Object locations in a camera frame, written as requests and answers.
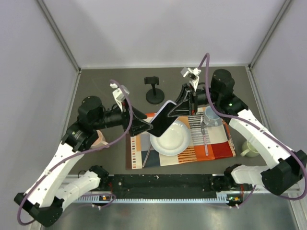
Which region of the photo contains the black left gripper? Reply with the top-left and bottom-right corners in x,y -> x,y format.
93,98 -> 153,136

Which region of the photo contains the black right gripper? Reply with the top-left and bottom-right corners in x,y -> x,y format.
167,83 -> 220,117

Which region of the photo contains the phone with lilac case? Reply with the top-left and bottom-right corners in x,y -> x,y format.
148,100 -> 177,137

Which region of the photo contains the black phone stand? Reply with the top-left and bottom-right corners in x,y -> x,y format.
144,76 -> 165,104

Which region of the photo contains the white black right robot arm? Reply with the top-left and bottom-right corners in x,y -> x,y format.
168,68 -> 307,196

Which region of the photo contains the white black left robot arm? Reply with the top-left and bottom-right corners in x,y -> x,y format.
14,96 -> 153,227

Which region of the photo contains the blue grey mug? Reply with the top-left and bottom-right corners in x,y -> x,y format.
203,106 -> 223,127

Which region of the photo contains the white ceramic plate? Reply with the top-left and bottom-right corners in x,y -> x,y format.
150,120 -> 191,156

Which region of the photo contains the pink ceramic mug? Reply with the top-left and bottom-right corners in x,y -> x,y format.
91,130 -> 108,149

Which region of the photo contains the colourful patterned placemat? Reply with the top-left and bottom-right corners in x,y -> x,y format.
125,108 -> 236,170

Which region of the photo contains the green mug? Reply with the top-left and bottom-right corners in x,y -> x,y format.
240,140 -> 259,158

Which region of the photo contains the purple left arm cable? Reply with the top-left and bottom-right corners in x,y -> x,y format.
17,79 -> 133,226

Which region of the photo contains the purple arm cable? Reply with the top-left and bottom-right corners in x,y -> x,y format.
17,79 -> 133,226
198,53 -> 307,208

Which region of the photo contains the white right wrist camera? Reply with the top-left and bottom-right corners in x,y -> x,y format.
180,67 -> 201,91

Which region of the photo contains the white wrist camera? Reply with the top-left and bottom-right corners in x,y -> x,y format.
180,67 -> 201,91
110,83 -> 125,112

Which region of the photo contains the pink handled fork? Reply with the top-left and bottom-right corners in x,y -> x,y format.
200,116 -> 209,156

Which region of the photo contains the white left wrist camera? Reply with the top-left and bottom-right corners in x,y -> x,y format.
110,83 -> 125,112

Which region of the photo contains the pink handled knife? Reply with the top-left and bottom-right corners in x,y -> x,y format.
142,144 -> 152,168

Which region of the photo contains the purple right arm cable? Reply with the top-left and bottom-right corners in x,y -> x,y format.
198,53 -> 307,208

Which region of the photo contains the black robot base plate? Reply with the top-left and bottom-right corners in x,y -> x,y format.
81,173 -> 254,194

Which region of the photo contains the grey slotted cable duct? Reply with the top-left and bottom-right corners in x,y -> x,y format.
74,192 -> 243,206

